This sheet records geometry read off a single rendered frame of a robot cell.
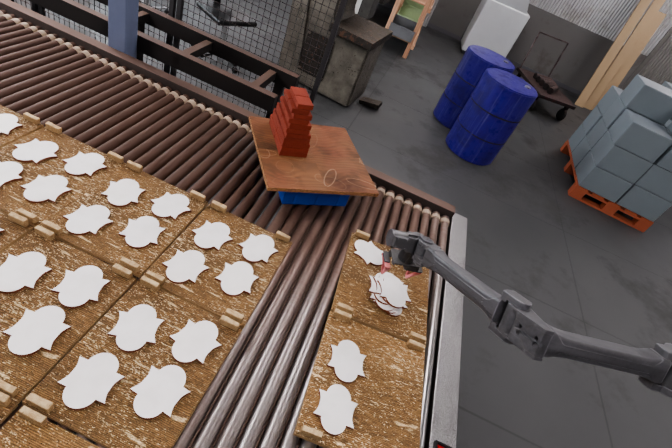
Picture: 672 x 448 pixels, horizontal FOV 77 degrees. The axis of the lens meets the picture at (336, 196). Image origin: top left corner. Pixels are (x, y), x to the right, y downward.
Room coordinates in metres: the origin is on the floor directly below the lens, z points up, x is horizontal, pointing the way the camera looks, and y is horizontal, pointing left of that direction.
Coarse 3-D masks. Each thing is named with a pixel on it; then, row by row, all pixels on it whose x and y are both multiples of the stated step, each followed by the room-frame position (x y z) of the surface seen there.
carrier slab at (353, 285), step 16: (352, 240) 1.30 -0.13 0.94; (368, 240) 1.34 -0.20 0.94; (352, 256) 1.21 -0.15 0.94; (352, 272) 1.13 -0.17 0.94; (368, 272) 1.16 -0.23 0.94; (400, 272) 1.24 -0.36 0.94; (352, 288) 1.06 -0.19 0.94; (368, 288) 1.09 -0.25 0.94; (416, 288) 1.19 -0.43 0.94; (336, 304) 0.96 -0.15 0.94; (352, 304) 0.99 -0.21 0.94; (368, 304) 1.02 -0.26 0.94; (416, 304) 1.11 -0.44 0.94; (368, 320) 0.95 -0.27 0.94; (384, 320) 0.98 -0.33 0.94; (400, 320) 1.01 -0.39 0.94; (416, 320) 1.04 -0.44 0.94; (400, 336) 0.95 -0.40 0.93
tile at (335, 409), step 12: (336, 384) 0.68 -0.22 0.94; (324, 396) 0.63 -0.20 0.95; (336, 396) 0.65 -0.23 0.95; (348, 396) 0.66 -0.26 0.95; (324, 408) 0.60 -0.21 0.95; (336, 408) 0.62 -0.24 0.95; (348, 408) 0.63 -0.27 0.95; (324, 420) 0.57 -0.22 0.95; (336, 420) 0.59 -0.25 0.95; (348, 420) 0.60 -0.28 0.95; (336, 432) 0.56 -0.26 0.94
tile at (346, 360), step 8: (344, 344) 0.82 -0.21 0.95; (352, 344) 0.83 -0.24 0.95; (336, 352) 0.78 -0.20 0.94; (344, 352) 0.79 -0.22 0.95; (352, 352) 0.80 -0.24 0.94; (336, 360) 0.75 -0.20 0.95; (344, 360) 0.77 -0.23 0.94; (352, 360) 0.78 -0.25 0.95; (360, 360) 0.79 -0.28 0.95; (336, 368) 0.73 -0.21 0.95; (344, 368) 0.74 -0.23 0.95; (352, 368) 0.75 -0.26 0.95; (360, 368) 0.76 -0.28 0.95; (336, 376) 0.71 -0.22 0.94; (344, 376) 0.72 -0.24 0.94; (352, 376) 0.73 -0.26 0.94; (360, 376) 0.74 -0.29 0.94
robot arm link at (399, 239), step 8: (392, 232) 1.08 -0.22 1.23; (400, 232) 1.09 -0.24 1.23; (392, 240) 1.05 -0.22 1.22; (400, 240) 1.06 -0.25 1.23; (408, 240) 1.06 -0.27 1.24; (416, 240) 1.07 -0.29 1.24; (424, 240) 1.05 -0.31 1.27; (400, 248) 1.05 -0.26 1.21; (408, 248) 1.06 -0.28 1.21; (416, 264) 1.02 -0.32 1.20
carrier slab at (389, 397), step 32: (352, 320) 0.93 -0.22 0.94; (320, 352) 0.76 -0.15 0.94; (384, 352) 0.86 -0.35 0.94; (416, 352) 0.91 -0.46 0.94; (320, 384) 0.67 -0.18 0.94; (352, 384) 0.71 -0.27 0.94; (384, 384) 0.75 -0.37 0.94; (416, 384) 0.80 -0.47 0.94; (384, 416) 0.66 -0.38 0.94; (416, 416) 0.70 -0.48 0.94
